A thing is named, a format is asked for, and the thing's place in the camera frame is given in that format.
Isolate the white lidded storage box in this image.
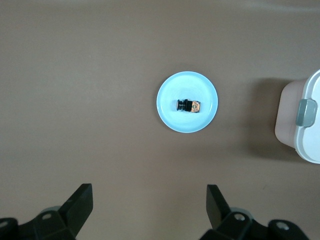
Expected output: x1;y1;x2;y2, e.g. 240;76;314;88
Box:
274;69;320;165

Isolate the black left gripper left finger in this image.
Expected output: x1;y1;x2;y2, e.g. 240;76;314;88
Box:
0;183;95;240

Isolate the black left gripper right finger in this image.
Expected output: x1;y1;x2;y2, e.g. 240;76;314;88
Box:
199;184;311;240

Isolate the light blue round plate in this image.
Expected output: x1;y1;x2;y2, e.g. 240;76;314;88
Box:
156;71;219;133

